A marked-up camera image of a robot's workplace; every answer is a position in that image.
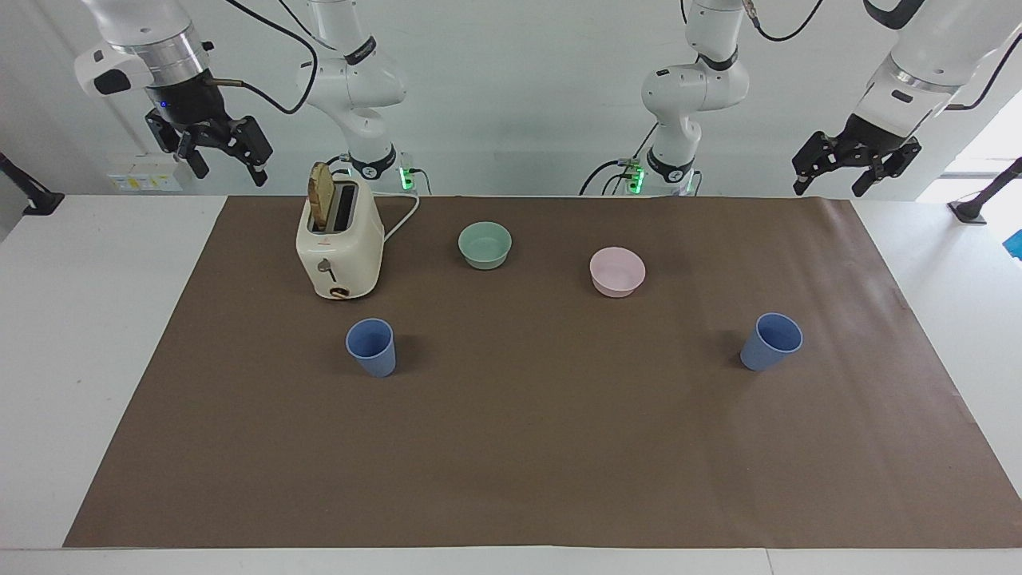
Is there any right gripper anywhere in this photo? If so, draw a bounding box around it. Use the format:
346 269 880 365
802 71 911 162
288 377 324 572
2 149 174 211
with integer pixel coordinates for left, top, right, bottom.
144 70 274 188

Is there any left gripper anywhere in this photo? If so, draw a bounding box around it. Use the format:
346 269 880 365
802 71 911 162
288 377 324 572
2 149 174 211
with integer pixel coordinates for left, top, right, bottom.
792 114 924 199

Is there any toast slice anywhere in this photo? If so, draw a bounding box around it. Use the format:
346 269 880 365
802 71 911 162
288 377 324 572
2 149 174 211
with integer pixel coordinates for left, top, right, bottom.
308 162 335 234

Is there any black stand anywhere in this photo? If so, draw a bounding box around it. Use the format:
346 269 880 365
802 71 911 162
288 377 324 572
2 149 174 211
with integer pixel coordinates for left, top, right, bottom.
948 157 1022 225
0 152 65 216

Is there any cream toaster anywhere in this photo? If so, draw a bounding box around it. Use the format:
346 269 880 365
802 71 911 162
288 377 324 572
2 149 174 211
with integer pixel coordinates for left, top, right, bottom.
295 171 386 301

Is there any blue cup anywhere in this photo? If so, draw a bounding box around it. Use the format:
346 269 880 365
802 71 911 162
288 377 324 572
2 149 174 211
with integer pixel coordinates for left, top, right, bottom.
345 318 397 379
739 312 804 372

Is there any pink bowl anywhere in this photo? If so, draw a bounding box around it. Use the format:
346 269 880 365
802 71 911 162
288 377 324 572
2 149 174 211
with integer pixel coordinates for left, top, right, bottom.
589 247 647 299

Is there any green bowl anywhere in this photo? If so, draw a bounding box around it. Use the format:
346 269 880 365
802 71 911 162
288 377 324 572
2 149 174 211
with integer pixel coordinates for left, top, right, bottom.
458 221 513 271

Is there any black cable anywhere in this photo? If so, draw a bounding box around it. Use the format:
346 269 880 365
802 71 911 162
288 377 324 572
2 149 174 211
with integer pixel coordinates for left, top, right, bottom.
741 0 825 43
945 46 1022 112
204 0 320 116
580 122 660 197

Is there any white toaster cable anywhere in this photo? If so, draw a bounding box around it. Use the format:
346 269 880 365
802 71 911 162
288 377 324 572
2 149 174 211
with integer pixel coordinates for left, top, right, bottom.
370 190 422 244

